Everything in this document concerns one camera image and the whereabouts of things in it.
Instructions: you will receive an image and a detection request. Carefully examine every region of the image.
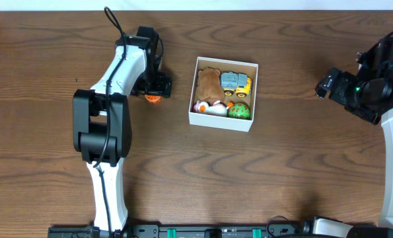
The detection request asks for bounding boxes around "orange round toy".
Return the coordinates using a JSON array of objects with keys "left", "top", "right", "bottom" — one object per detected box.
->
[{"left": 145, "top": 95, "right": 161, "bottom": 104}]

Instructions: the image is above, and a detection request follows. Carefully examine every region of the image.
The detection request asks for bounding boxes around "brown plush toy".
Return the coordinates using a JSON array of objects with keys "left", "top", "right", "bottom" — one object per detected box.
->
[{"left": 196, "top": 67, "right": 225, "bottom": 104}]

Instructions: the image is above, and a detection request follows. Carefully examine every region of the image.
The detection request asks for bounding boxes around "white pink toy animal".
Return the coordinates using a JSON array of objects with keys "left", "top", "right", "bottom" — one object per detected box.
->
[{"left": 192, "top": 100, "right": 230, "bottom": 117}]

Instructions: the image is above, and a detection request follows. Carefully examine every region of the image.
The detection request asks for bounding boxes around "grey yellow toy truck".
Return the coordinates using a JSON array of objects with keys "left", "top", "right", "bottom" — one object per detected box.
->
[{"left": 220, "top": 71, "right": 252, "bottom": 98}]

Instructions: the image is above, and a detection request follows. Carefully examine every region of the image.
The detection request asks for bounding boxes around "green ball with orange numbers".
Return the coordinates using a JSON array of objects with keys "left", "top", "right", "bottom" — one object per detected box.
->
[{"left": 227, "top": 102, "right": 251, "bottom": 120}]

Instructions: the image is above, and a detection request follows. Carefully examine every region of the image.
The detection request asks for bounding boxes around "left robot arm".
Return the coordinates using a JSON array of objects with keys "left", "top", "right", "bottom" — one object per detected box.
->
[{"left": 73, "top": 26, "right": 172, "bottom": 237}]

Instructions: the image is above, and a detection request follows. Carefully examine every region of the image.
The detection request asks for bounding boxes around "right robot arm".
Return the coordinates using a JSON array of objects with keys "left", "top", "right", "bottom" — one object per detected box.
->
[{"left": 312, "top": 33, "right": 393, "bottom": 237}]

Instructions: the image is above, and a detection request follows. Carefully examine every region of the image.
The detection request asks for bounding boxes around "white cardboard box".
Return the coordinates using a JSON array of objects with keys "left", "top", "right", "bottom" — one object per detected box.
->
[{"left": 188, "top": 57, "right": 258, "bottom": 132}]

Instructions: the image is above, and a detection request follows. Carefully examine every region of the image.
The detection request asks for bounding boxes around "left black cable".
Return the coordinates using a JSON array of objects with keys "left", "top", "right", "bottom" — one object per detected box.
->
[{"left": 92, "top": 6, "right": 128, "bottom": 238}]

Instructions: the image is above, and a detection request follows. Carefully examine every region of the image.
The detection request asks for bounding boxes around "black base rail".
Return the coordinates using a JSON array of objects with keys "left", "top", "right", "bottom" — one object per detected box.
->
[{"left": 48, "top": 217, "right": 388, "bottom": 238}]

